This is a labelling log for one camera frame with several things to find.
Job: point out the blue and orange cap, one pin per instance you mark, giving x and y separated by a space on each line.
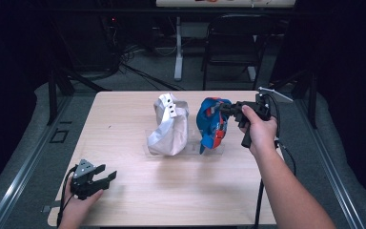
209 124

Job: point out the white desk leg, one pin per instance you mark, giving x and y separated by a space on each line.
178 57
252 73

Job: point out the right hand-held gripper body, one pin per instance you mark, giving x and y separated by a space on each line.
262 108

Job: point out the black folding chair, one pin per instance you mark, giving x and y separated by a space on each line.
235 38

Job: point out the white bucket hat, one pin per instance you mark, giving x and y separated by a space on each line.
170 133

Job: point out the person's right hand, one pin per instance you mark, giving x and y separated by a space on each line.
262 133

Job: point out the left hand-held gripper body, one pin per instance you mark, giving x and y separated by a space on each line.
82 186

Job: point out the black metal stand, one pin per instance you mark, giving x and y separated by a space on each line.
312 105
52 95

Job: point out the aluminium floor rail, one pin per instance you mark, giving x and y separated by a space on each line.
22 171
330 165

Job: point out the person's left hand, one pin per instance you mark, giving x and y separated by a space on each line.
76 210

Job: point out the dark computer case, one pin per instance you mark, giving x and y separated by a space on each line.
85 41

